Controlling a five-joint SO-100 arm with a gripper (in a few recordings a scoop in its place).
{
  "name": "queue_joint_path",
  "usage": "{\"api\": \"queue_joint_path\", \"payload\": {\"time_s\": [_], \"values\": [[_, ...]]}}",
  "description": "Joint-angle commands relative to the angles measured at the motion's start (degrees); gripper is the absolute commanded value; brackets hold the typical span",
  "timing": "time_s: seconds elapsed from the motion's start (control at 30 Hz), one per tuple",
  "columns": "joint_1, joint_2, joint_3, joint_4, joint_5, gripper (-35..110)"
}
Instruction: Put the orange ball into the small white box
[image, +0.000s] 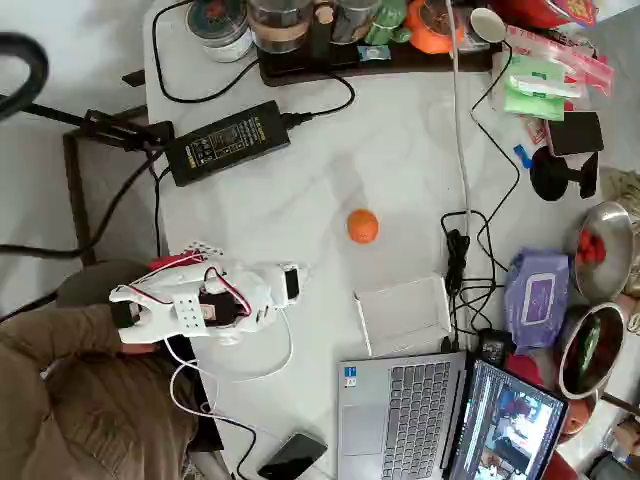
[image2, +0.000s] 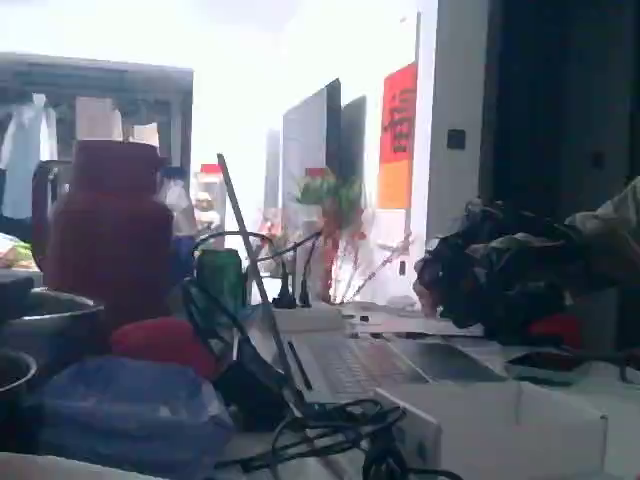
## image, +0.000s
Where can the green cucumber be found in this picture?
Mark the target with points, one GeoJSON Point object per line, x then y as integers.
{"type": "Point", "coordinates": [590, 345]}

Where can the black smartphone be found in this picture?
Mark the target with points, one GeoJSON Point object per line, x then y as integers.
{"type": "Point", "coordinates": [292, 457]}

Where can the dark tea tray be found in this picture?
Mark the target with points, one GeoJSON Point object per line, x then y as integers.
{"type": "Point", "coordinates": [400, 62]}

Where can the wide steel bowl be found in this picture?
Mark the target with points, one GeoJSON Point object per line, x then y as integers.
{"type": "Point", "coordinates": [610, 280]}

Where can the person bare hand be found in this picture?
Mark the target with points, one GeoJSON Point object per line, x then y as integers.
{"type": "Point", "coordinates": [140, 350]}

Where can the black clamp bracket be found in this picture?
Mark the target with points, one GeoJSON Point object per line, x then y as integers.
{"type": "Point", "coordinates": [105, 127]}

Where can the red apple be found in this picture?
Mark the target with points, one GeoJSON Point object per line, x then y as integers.
{"type": "Point", "coordinates": [575, 420]}

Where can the red printed sachet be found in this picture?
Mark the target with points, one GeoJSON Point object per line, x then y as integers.
{"type": "Point", "coordinates": [535, 131]}

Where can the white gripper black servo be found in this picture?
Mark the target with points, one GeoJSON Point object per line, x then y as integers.
{"type": "Point", "coordinates": [291, 285]}

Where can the red clamp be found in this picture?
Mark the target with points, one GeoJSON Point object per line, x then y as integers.
{"type": "Point", "coordinates": [167, 263]}

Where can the green tissue pack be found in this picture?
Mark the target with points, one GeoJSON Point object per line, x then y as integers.
{"type": "Point", "coordinates": [530, 102]}

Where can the purple wet wipes pack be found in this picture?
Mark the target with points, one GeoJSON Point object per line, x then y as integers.
{"type": "Point", "coordinates": [537, 300]}

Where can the black phone pink case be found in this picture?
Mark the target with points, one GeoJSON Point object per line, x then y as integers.
{"type": "Point", "coordinates": [575, 134]}

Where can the small orange fruit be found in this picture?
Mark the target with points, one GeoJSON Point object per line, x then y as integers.
{"type": "Point", "coordinates": [363, 226]}

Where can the brown sleeved forearm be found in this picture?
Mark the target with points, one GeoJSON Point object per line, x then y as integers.
{"type": "Point", "coordinates": [60, 330]}

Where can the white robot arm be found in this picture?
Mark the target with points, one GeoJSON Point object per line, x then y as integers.
{"type": "Point", "coordinates": [187, 315]}

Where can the black phone stand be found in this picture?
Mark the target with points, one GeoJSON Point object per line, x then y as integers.
{"type": "Point", "coordinates": [550, 175]}

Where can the white green wrapper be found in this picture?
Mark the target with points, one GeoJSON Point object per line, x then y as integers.
{"type": "Point", "coordinates": [545, 87]}

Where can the teal candy packet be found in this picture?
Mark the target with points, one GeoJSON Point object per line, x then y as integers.
{"type": "Point", "coordinates": [374, 52]}

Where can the blue clip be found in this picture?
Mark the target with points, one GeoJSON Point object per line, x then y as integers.
{"type": "Point", "coordinates": [522, 156]}

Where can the dark wooden chair frame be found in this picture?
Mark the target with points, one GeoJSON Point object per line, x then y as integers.
{"type": "Point", "coordinates": [75, 200]}

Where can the silver laptop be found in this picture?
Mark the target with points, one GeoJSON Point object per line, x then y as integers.
{"type": "Point", "coordinates": [415, 415]}

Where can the red strawberry pile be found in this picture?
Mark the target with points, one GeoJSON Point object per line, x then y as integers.
{"type": "Point", "coordinates": [591, 247]}

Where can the clear bag red print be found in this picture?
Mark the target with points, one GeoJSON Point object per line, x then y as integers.
{"type": "Point", "coordinates": [590, 65]}

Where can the orange teapot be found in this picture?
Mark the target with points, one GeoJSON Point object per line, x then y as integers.
{"type": "Point", "coordinates": [430, 40]}

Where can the deep steel bowl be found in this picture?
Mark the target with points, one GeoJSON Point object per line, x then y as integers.
{"type": "Point", "coordinates": [602, 360]}

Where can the small black block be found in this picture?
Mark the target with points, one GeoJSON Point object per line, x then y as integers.
{"type": "Point", "coordinates": [134, 78]}

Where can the red cloth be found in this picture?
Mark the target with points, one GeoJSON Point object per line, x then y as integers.
{"type": "Point", "coordinates": [522, 367]}

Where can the glass jar with lid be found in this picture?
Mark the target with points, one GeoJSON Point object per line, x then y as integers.
{"type": "Point", "coordinates": [217, 22]}

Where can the clear glass jar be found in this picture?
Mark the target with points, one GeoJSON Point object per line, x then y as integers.
{"type": "Point", "coordinates": [350, 20]}

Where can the green cactus figurine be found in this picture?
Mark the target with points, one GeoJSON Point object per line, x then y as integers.
{"type": "Point", "coordinates": [385, 22]}

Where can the person brown jacket torso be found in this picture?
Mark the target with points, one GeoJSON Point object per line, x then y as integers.
{"type": "Point", "coordinates": [90, 415]}

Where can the glass jar dark contents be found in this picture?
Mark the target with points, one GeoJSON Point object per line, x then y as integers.
{"type": "Point", "coordinates": [280, 25]}

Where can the small black charger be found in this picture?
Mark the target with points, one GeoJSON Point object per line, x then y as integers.
{"type": "Point", "coordinates": [495, 345]}

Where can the red gift package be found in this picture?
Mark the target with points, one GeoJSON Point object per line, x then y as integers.
{"type": "Point", "coordinates": [530, 10]}

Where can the black power adapter brick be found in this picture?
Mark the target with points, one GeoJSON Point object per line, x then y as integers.
{"type": "Point", "coordinates": [227, 142]}

